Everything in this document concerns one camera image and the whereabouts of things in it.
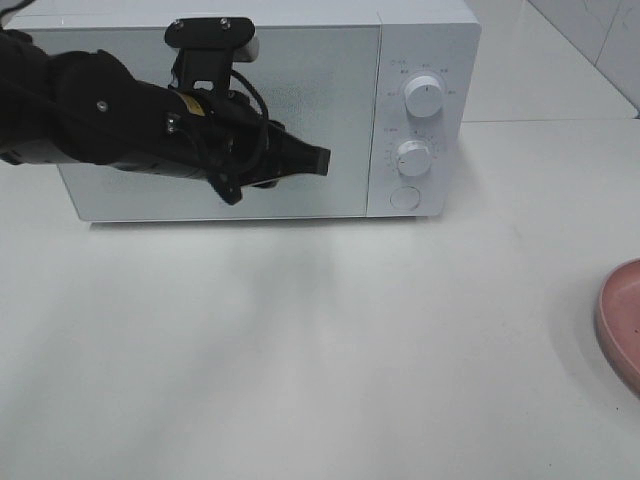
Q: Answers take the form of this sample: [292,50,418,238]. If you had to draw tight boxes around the round white door button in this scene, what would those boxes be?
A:
[390,186,421,211]

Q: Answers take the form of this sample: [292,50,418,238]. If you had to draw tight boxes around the white microwave door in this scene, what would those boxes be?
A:
[1,18,380,223]

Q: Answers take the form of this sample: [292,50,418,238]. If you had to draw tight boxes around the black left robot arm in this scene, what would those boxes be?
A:
[1,19,330,205]

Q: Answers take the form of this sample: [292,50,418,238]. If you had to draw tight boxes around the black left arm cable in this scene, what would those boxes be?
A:
[172,49,274,176]

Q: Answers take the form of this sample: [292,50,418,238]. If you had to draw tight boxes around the white microwave knob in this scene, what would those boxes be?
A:
[396,140,432,177]
[403,73,444,118]

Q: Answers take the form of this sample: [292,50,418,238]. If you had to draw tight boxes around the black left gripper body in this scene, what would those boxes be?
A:
[166,87,287,205]

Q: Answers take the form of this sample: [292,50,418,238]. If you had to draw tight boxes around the white microwave oven body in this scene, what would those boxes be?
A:
[8,1,481,222]

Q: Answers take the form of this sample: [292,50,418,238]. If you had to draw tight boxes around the pink round plate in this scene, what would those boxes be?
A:
[595,258,639,397]

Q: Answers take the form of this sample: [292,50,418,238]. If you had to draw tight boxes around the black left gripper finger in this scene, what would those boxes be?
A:
[269,127,331,188]

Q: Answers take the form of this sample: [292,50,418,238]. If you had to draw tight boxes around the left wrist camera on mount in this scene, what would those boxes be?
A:
[164,17,259,95]

